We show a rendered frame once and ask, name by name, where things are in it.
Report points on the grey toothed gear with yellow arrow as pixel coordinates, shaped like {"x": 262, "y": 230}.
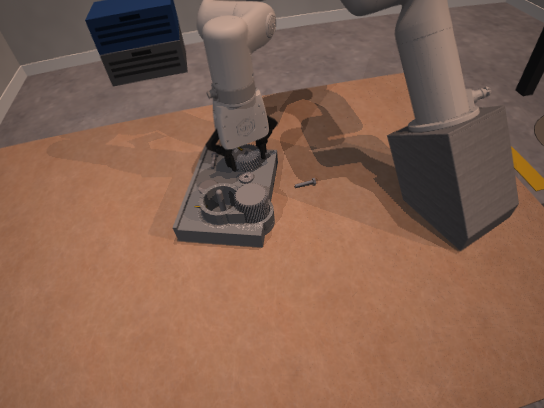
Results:
{"x": 249, "y": 161}

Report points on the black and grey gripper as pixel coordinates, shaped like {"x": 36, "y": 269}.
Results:
{"x": 238, "y": 125}

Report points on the grey metal bolt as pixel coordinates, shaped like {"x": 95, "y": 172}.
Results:
{"x": 214, "y": 154}
{"x": 307, "y": 182}

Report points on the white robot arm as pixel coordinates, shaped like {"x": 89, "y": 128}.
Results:
{"x": 428, "y": 54}

